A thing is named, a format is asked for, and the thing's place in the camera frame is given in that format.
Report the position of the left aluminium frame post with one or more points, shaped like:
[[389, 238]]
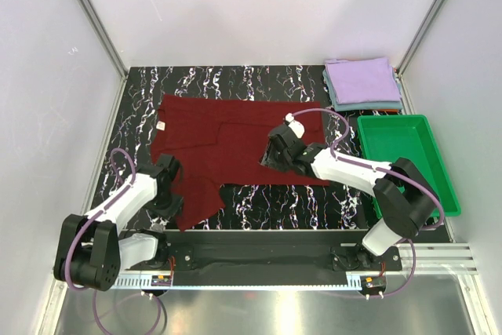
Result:
[[103, 36]]

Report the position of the green plastic tray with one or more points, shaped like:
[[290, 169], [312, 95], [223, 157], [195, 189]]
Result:
[[385, 138]]

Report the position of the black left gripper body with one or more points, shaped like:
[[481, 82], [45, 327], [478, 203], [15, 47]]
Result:
[[165, 205]]

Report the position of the right aluminium frame post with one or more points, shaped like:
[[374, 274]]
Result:
[[425, 26]]

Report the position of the aluminium frame post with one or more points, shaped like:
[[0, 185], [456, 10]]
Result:
[[103, 36], [425, 26]]

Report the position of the folded grey blue t shirt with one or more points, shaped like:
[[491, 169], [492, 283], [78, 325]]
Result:
[[357, 106]]

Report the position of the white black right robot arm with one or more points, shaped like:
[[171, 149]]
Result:
[[406, 200]]

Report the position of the dark red t shirt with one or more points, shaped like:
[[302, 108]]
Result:
[[222, 142]]

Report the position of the folded lavender t shirt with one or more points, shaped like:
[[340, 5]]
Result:
[[362, 81]]

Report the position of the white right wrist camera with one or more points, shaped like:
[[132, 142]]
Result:
[[294, 125]]

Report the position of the white slotted cable duct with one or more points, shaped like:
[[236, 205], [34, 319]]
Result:
[[179, 281]]

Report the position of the aluminium front rail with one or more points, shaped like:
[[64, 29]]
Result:
[[439, 258]]

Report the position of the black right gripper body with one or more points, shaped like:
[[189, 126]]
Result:
[[274, 159]]

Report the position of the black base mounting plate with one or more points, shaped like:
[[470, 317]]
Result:
[[270, 273]]

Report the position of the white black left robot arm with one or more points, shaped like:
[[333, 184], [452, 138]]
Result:
[[91, 254]]

